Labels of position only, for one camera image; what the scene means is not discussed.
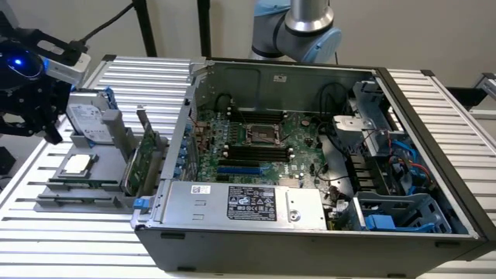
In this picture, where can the green RAM stick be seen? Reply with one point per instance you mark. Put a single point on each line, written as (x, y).
(78, 199)

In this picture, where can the CPU socket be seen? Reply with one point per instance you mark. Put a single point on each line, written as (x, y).
(261, 133)

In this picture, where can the small silver heatsink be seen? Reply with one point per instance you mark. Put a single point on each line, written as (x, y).
(290, 182)

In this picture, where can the metal drive cage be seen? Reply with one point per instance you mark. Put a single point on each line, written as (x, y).
(366, 98)

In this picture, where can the coin cell battery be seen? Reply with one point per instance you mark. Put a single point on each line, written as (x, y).
(306, 122)

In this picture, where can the grey parts rack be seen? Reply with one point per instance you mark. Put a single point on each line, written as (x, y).
(105, 162)

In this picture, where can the green graphics card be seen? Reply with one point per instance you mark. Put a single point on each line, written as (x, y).
(142, 162)

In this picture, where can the blue case latch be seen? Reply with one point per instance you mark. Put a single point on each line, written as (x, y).
(141, 203)

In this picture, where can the black air duct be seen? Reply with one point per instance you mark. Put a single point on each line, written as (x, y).
(369, 171)

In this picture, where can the blue expansion slot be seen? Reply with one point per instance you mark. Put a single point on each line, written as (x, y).
(238, 171)

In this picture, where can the grey metal fan bracket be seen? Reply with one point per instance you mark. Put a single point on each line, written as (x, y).
(349, 123)

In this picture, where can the silver power supply unit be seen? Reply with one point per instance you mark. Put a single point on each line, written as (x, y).
(217, 207)

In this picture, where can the long black expansion slot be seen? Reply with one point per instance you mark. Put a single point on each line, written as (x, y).
(238, 163)

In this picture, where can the blue plastic disk bracket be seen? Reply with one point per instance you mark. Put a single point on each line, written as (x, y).
(407, 148)

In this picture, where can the silver CPU chip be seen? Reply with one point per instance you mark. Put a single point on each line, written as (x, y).
(79, 164)

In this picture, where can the black frame post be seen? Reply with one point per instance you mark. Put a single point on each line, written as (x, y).
(146, 29)
(205, 29)

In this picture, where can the open black PC case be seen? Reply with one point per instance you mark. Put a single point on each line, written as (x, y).
(310, 250)

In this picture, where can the neighbouring slatted metal table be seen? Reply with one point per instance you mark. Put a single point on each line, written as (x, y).
(486, 87)

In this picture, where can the black box beside table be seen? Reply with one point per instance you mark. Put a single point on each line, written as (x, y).
(6, 161)

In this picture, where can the black RAM slot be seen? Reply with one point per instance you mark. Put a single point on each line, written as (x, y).
(258, 150)
(258, 146)
(258, 159)
(258, 154)

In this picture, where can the hard disk with blue caddy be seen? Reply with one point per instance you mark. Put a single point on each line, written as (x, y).
(87, 119)

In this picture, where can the grey disk bay cage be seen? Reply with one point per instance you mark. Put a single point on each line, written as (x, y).
(426, 209)

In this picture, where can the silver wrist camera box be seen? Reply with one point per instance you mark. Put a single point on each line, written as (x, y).
(71, 68)

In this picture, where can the blue disk bay latch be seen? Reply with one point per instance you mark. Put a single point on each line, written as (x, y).
(379, 222)

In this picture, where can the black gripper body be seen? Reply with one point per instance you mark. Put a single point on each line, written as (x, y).
(23, 96)

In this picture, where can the green motherboard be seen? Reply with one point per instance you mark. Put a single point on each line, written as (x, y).
(306, 158)

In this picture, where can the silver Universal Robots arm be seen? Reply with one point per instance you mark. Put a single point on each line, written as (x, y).
(298, 26)

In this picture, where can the short black expansion slot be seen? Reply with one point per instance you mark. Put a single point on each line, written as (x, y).
(229, 178)

